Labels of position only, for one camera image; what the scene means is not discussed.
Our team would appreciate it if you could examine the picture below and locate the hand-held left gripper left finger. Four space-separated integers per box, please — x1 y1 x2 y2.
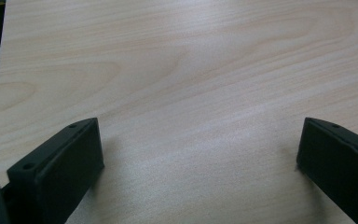
1 117 105 224

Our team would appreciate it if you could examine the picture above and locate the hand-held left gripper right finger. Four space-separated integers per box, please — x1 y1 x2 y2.
296 117 358 224

